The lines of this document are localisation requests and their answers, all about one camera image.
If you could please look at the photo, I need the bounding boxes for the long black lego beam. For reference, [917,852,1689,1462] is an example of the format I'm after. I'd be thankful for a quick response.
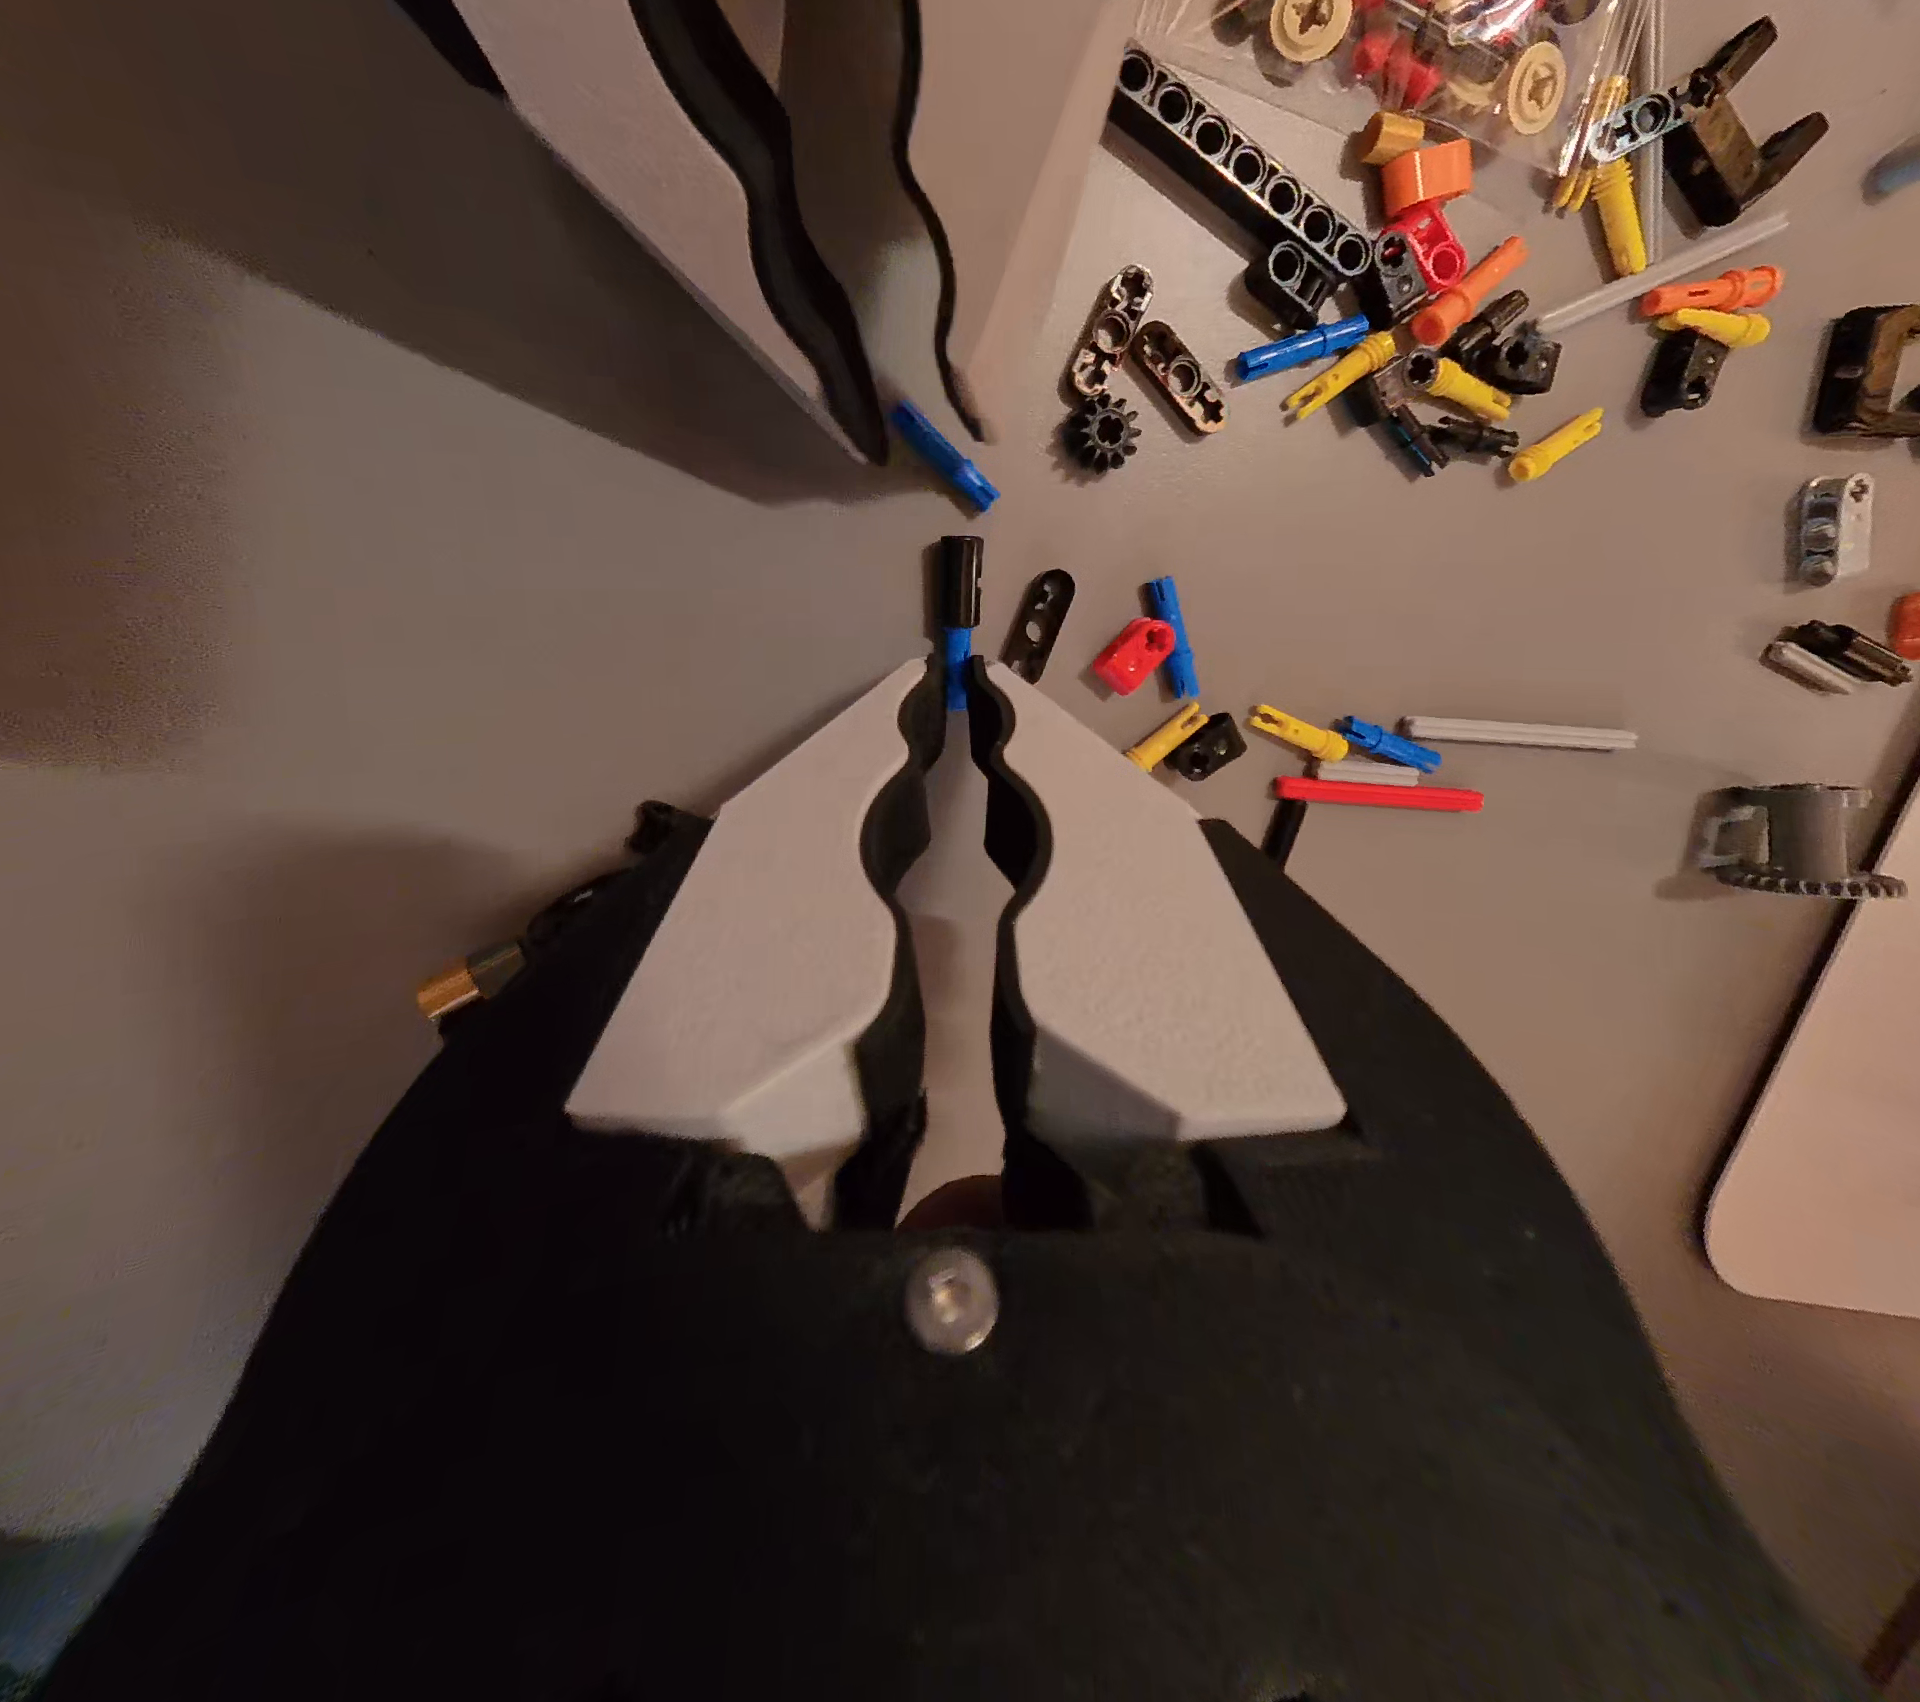
[1106,44,1374,264]

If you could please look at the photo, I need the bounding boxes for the large black lego connector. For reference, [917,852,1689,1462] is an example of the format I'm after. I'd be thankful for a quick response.
[1811,305,1920,441]

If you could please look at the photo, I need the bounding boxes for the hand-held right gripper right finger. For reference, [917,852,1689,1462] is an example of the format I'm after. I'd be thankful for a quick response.
[962,657,1346,1232]

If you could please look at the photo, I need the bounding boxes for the long light grey lego axle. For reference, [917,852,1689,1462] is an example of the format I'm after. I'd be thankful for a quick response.
[1400,717,1638,754]

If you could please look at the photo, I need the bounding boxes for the short black lego liftarm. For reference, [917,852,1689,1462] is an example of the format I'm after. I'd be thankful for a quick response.
[1070,265,1157,402]
[1127,319,1228,435]

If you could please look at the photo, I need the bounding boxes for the thin black lego liftarm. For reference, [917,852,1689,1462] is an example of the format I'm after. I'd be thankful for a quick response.
[1002,568,1078,684]

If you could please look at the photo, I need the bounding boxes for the light grey lego connector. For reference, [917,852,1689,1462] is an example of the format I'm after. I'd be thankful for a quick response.
[1790,472,1880,585]

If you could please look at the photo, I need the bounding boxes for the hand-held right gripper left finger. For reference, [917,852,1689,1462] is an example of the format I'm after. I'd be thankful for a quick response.
[565,657,953,1232]

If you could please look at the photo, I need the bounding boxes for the red lego axle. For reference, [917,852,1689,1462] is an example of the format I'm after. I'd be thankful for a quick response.
[1275,775,1486,818]

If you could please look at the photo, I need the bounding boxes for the brass plug connector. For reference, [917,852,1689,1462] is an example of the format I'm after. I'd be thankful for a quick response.
[416,933,531,1025]

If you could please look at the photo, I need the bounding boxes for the small black lego gear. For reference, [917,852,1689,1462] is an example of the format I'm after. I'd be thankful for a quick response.
[1055,395,1148,478]

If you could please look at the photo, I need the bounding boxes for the black and grey lego connector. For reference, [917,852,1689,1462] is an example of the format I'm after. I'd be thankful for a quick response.
[1762,620,1913,694]

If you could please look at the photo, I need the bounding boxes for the dark grey lego gear turntable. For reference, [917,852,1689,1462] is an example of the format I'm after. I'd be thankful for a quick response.
[1696,779,1911,900]

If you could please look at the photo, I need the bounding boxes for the black forked lego connector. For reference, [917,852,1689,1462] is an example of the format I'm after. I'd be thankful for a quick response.
[1658,15,1829,231]

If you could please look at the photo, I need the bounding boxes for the pile of mixed lego parts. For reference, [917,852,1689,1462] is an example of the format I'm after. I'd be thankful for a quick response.
[1236,104,1784,490]

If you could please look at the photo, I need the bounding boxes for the red lego connector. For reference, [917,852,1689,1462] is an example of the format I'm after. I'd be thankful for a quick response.
[1090,617,1178,694]

